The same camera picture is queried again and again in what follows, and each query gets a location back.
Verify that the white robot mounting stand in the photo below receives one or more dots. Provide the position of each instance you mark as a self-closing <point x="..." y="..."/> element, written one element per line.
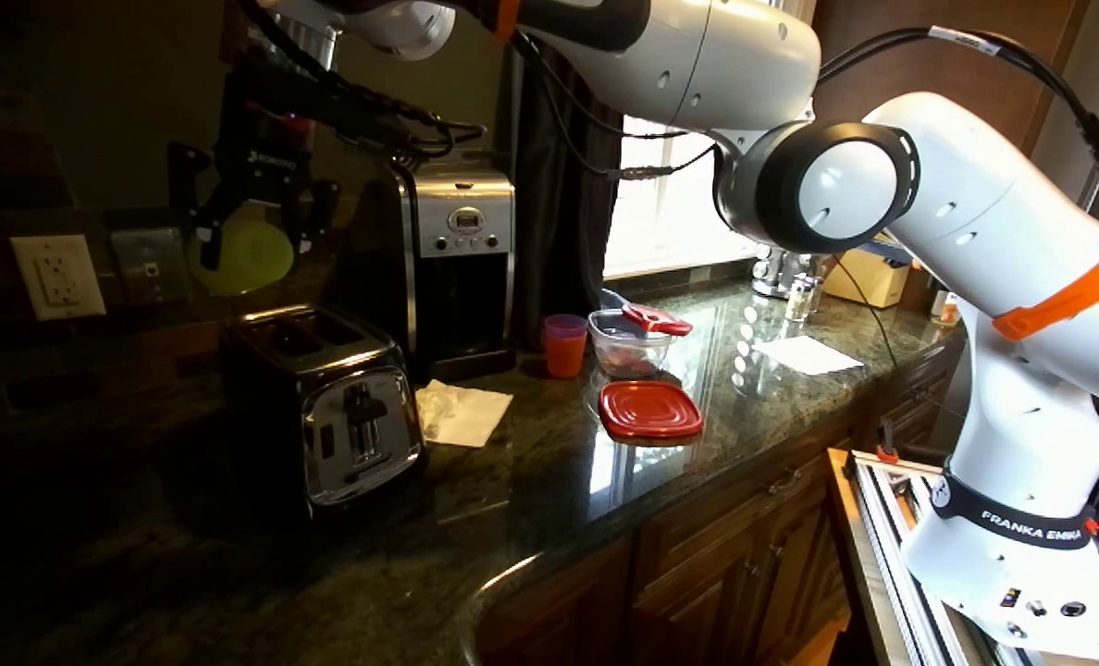
<point x="893" y="578"/>

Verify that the red square container lid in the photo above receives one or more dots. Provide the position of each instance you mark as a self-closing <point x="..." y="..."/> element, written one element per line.
<point x="650" y="412"/>

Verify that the clear container with red lid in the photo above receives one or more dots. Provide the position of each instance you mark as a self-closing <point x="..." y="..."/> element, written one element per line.
<point x="628" y="343"/>

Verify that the white wall outlet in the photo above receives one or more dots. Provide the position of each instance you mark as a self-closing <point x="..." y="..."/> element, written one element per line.
<point x="57" y="279"/>

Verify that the wooden lower cabinet doors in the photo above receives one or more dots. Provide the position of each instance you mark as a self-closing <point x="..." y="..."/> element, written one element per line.
<point x="718" y="567"/>

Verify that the white paper napkin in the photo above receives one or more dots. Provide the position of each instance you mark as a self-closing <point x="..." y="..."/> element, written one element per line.
<point x="464" y="412"/>

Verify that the bright kitchen window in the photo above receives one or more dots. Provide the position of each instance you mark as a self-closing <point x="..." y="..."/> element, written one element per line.
<point x="678" y="209"/>

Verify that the cardboard box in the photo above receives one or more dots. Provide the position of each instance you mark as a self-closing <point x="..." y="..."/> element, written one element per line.
<point x="867" y="279"/>

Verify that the clear drinking glass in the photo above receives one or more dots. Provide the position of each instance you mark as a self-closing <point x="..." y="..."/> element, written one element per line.
<point x="784" y="288"/>

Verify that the orange cup with purple lid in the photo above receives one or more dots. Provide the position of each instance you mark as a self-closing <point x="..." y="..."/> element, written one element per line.
<point x="565" y="348"/>

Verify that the black and chrome toaster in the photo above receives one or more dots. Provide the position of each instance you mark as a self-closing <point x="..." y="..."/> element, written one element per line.
<point x="327" y="412"/>

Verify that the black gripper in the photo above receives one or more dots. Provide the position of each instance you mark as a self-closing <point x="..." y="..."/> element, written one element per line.
<point x="263" y="152"/>

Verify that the dark curtain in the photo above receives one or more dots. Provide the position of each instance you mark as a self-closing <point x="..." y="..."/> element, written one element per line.
<point x="567" y="209"/>

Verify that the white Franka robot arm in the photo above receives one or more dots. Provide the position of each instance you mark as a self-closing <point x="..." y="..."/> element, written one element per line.
<point x="1003" y="209"/>

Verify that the dark wall switch plate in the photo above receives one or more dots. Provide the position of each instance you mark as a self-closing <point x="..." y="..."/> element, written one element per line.
<point x="145" y="266"/>

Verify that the white paper sheet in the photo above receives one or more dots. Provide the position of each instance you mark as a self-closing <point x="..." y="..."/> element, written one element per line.
<point x="813" y="358"/>

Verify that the stainless toaster oven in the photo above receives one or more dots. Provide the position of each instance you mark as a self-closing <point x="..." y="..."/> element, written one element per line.
<point x="460" y="266"/>

